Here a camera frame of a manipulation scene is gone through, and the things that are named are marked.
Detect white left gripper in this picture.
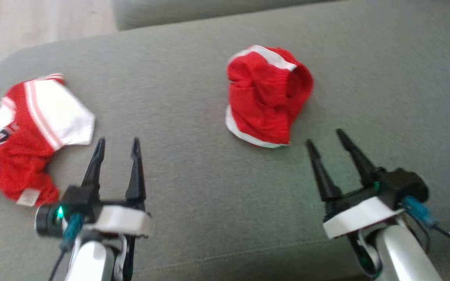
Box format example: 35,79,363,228
81,137,151,281

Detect right black cable teal plug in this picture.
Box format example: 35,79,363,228
403,195,450,252

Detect red shorts with white trim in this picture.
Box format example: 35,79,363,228
225,45,314,149

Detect grey sofa back cushion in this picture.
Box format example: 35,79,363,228
114,0,343,31

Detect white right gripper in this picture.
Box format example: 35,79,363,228
306,129,405,279

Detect left black cable teal plug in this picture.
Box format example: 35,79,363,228
49,214,85,281

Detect black cable teal plug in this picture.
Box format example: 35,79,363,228
49,214,85,281
403,195,450,252

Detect red white printed jersey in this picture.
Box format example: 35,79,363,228
0,73,96,207

